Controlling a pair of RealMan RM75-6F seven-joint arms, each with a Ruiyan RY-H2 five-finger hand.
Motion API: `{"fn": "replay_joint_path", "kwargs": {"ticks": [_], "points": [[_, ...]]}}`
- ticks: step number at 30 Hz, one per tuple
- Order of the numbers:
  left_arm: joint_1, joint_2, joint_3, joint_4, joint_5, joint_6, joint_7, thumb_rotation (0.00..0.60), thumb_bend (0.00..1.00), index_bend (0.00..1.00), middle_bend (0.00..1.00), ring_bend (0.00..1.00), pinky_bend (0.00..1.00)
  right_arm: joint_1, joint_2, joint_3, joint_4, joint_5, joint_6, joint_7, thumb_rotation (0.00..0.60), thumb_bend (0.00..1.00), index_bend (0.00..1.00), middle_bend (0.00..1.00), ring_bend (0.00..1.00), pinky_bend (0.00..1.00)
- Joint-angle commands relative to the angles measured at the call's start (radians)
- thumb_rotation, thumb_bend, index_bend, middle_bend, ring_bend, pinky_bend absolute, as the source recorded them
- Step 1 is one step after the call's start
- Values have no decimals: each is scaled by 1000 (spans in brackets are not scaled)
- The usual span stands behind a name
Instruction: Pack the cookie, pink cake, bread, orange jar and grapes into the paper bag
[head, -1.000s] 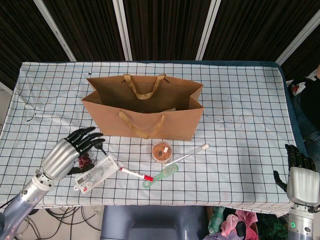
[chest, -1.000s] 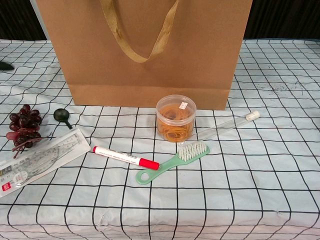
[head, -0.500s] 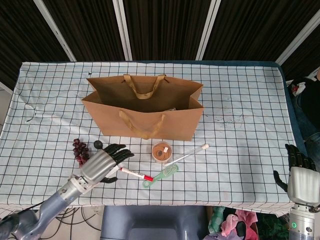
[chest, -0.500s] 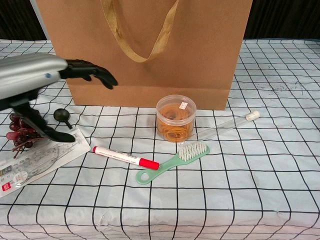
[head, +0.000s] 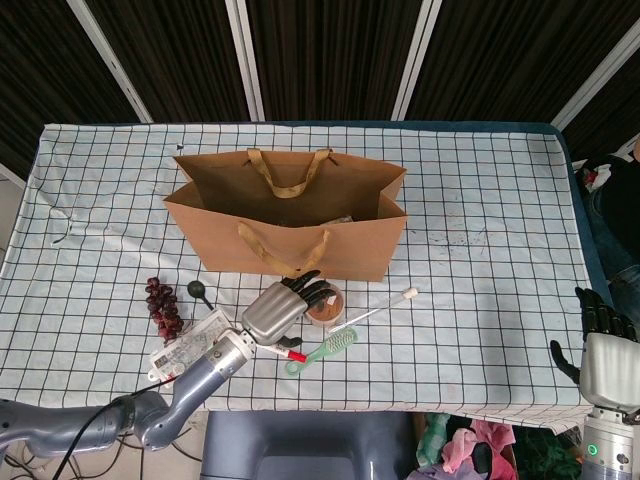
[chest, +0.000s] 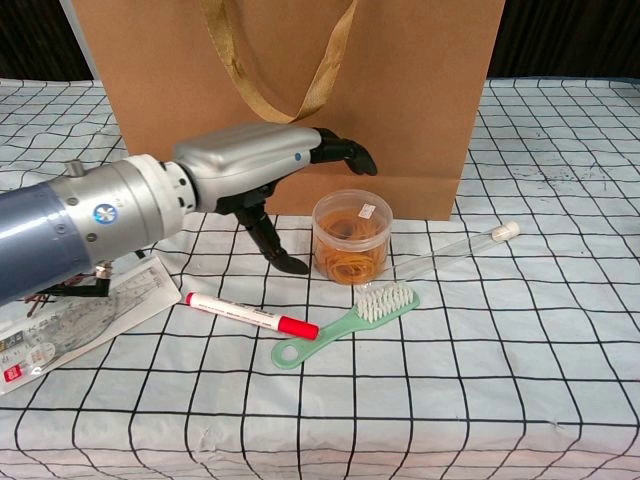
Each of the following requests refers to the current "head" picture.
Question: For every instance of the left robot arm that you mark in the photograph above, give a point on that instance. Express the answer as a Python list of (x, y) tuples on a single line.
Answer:
[(200, 385)]

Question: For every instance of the red and white marker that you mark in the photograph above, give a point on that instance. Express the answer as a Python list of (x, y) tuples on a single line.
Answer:
[(297, 356)]

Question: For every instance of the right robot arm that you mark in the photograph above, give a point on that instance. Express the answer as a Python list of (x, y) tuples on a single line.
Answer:
[(610, 450)]

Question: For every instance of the packaged clear ruler set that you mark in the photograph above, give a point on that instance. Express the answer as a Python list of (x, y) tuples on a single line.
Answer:
[(195, 340)]

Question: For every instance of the white black checked tablecloth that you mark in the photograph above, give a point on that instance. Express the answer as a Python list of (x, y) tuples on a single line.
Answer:
[(500, 250)]

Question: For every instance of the brown paper shopping bag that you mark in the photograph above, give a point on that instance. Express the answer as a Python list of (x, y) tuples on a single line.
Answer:
[(280, 245)]

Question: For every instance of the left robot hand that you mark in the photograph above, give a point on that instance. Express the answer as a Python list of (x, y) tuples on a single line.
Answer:
[(270, 315)]

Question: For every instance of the clear jar of rubber bands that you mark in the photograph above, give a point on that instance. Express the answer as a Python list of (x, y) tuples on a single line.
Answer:
[(327, 312)]

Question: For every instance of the blue grey robot torso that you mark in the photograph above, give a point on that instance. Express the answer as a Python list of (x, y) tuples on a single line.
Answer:
[(300, 450)]

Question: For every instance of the green plastic brush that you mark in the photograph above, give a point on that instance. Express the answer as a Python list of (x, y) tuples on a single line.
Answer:
[(335, 341)]

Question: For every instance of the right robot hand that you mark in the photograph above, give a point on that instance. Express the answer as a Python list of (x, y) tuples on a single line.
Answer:
[(612, 370)]

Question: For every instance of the dark green cloth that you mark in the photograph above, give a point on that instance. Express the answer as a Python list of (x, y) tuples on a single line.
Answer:
[(545, 455)]

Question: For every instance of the person in black top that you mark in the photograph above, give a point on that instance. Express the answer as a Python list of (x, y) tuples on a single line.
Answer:
[(620, 210)]

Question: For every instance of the purple grape bunch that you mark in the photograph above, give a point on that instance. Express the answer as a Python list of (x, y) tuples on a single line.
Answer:
[(162, 310)]

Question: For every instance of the mint green cloth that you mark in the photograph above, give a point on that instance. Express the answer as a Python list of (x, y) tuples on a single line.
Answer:
[(430, 440)]

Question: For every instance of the black measuring spoon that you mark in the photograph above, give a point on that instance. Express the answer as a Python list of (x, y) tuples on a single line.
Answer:
[(196, 289)]

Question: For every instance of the glass tube with white stopper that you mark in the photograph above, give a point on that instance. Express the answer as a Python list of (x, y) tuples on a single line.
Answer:
[(411, 293)]

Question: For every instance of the pink cloth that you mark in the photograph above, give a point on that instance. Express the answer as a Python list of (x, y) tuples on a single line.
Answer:
[(475, 440)]

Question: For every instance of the white partition post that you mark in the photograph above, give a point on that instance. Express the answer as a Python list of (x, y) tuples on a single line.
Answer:
[(600, 77), (416, 60), (245, 60), (112, 62)]

